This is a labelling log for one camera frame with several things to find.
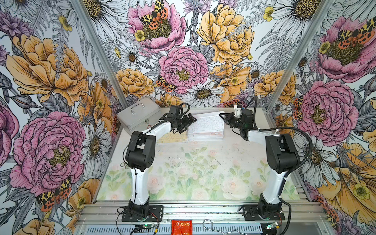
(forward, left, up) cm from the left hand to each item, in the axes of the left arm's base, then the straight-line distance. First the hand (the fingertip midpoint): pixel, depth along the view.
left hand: (192, 126), depth 98 cm
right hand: (+3, -17, +6) cm, 18 cm away
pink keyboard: (-1, -18, -7) cm, 19 cm away
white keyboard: (+3, -10, +1) cm, 10 cm away
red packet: (-53, +6, -9) cm, 55 cm away
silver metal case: (+4, +33, +5) cm, 34 cm away
